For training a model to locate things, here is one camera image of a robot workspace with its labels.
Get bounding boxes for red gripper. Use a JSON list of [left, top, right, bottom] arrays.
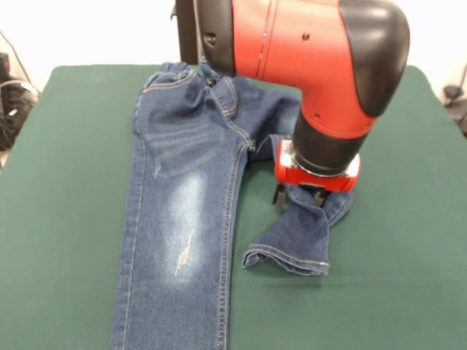
[[271, 140, 362, 209]]

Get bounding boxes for blue denim jeans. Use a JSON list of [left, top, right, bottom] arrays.
[[108, 61, 357, 350]]

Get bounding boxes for dark green table cloth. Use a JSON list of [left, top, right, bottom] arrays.
[[0, 64, 467, 350]]

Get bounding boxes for black stand base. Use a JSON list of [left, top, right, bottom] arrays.
[[0, 52, 42, 152]]

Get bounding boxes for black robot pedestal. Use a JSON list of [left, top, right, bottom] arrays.
[[174, 0, 205, 63]]

